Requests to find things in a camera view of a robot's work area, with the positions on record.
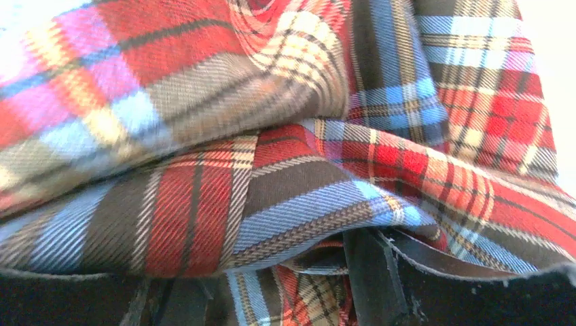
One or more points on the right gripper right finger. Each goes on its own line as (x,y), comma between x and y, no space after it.
(398,280)

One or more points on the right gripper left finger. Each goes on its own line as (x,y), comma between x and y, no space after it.
(111,299)

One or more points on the plaid flannel shirt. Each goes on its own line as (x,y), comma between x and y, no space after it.
(239,140)

